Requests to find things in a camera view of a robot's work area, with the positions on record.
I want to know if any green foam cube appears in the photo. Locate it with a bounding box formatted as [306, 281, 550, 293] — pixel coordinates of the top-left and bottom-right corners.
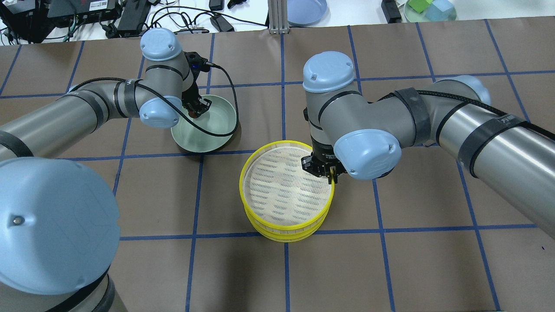
[407, 0, 433, 13]

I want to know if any aluminium frame post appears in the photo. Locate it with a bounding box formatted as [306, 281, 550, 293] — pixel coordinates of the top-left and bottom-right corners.
[268, 0, 290, 34]

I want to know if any blue plate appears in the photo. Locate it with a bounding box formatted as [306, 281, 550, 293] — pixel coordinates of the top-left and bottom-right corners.
[286, 0, 328, 26]

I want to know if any green plate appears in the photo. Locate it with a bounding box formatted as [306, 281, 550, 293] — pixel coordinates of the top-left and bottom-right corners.
[171, 94, 237, 153]

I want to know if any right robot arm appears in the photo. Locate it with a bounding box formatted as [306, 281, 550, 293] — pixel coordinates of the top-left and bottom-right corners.
[301, 51, 555, 237]

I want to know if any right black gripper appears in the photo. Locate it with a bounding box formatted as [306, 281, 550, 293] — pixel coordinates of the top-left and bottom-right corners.
[301, 145, 347, 185]

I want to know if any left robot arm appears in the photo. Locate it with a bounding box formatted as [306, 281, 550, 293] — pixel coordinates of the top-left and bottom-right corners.
[1, 28, 212, 312]

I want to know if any blue foam cube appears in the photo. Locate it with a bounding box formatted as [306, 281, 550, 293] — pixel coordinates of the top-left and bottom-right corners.
[425, 0, 455, 21]

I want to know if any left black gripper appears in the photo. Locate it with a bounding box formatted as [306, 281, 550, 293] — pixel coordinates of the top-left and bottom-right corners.
[182, 52, 212, 118]

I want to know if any black power adapter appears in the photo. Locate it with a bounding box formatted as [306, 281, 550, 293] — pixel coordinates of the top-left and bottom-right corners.
[209, 14, 235, 33]

